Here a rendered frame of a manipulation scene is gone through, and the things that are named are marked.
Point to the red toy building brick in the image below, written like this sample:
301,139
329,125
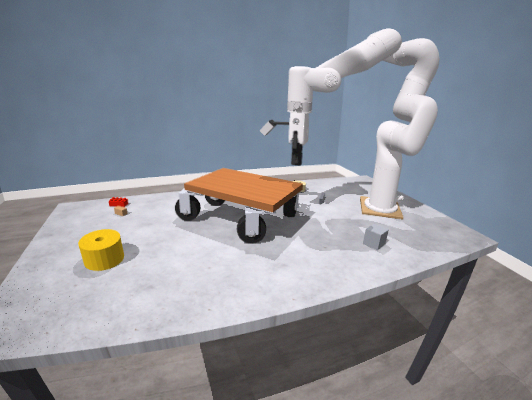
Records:
118,202

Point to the yellow roll with center hole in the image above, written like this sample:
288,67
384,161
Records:
104,254

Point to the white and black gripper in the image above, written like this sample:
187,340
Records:
298,130

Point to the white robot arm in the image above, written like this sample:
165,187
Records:
409,106

